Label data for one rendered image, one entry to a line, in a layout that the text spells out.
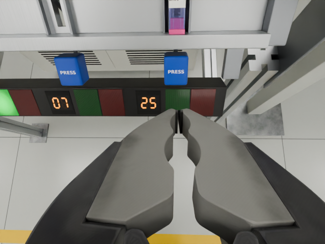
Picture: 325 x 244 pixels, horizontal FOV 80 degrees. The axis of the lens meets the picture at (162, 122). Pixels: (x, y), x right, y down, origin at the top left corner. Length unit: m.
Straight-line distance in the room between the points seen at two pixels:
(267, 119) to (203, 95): 0.78
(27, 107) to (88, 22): 0.14
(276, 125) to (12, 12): 0.95
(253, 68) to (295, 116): 0.79
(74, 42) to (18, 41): 0.05
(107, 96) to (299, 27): 0.23
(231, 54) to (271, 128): 0.77
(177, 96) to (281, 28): 0.12
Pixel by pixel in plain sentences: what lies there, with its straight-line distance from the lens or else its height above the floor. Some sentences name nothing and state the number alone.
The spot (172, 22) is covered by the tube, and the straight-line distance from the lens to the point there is 0.19.
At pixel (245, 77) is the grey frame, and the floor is 0.62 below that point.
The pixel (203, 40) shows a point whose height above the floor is 0.73.
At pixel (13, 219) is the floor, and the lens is 1.13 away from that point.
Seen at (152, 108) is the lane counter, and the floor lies 0.65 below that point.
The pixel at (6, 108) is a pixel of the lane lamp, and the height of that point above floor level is 0.65.
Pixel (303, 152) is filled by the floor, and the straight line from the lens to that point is 1.06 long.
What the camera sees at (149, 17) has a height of 0.73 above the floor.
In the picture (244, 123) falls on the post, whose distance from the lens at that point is 0.95.
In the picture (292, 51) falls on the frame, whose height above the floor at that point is 0.67.
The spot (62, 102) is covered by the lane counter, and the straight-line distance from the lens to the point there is 0.27.
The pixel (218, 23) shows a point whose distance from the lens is 0.21.
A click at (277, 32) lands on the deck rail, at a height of 0.73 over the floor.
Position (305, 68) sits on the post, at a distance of 0.64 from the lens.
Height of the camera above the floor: 0.88
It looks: 77 degrees down
